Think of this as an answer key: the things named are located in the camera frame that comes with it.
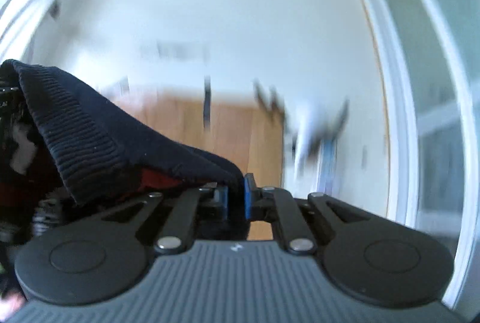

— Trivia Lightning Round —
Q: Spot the navy reindeer knit sweater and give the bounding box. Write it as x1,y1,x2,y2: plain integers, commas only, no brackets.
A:
1,60,248,240

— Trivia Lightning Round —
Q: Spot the white door frame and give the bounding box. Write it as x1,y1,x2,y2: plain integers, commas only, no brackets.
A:
362,0,479,322

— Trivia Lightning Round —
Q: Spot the wooden headboard panel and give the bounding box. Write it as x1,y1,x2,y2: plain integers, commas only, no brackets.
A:
112,88,286,242

